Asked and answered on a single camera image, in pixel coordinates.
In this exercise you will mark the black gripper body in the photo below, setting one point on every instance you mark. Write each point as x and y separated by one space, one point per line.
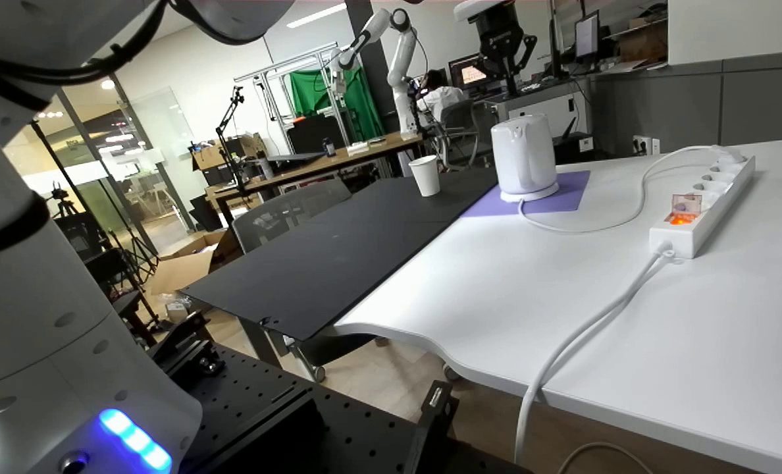
504 46

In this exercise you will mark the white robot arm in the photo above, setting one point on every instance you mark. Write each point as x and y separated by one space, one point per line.
76 394

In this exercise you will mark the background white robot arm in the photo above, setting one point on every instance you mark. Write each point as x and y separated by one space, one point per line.
404 54

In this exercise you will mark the white electric kettle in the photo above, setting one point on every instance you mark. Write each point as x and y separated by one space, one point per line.
524 159

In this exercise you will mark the seated person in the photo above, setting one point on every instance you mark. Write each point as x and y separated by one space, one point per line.
434 95

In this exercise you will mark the white paper cup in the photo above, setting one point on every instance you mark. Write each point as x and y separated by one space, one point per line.
424 174

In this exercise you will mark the wooden desk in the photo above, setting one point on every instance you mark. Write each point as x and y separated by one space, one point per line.
374 147

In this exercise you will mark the green screen cloth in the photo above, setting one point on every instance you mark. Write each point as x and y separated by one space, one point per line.
351 94

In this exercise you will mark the white power strip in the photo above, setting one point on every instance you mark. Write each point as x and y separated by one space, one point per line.
700 205

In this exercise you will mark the grey office chair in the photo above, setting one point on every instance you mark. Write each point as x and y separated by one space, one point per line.
285 211

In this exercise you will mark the black board panel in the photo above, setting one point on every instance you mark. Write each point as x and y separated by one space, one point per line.
308 277

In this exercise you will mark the cardboard box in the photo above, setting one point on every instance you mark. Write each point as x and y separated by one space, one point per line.
184 263

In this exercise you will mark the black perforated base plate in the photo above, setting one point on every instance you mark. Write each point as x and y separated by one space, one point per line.
262 420

